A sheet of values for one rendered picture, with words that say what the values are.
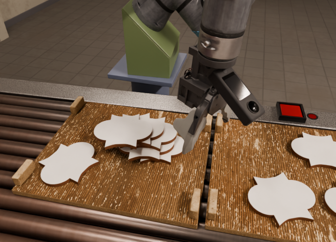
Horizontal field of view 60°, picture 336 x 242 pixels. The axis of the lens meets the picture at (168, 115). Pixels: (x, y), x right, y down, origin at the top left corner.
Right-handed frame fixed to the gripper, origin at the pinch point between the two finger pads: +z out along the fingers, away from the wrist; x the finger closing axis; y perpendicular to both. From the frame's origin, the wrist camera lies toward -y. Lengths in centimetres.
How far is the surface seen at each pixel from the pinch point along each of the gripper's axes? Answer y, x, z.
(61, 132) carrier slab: 35.4, 16.1, 12.1
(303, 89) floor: 30, -215, 98
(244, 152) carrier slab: -4.8, -10.9, 8.1
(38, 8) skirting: 415, -158, 125
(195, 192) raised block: -4.6, 8.7, 6.2
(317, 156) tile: -18.8, -20.6, 5.6
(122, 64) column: 63, -28, 19
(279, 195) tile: -17.4, -3.8, 6.3
